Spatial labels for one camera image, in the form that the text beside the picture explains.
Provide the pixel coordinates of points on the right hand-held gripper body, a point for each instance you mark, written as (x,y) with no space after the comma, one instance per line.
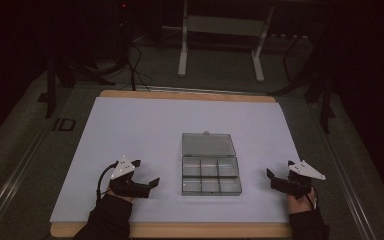
(305,170)

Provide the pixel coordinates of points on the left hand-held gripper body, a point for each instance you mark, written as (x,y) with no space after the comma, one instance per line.
(122,168)

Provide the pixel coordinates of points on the clear plastic compartment box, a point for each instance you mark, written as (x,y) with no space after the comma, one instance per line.
(210,166)

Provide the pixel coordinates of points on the person's left hand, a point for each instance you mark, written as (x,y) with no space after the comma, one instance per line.
(118,195)

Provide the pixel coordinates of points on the person's right hand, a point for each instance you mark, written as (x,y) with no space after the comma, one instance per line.
(298,204)

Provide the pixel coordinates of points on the white table mat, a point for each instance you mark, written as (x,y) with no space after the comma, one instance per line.
(146,133)

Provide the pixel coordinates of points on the wooden table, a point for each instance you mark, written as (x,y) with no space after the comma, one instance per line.
(186,96)

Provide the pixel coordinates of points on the black tripod stand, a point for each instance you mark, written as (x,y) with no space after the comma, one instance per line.
(320,83)
(63,71)

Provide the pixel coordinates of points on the white metal stand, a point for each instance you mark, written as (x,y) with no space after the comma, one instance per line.
(225,25)

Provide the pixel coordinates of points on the metal floor rail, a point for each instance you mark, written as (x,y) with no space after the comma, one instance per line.
(341,173)
(16,173)

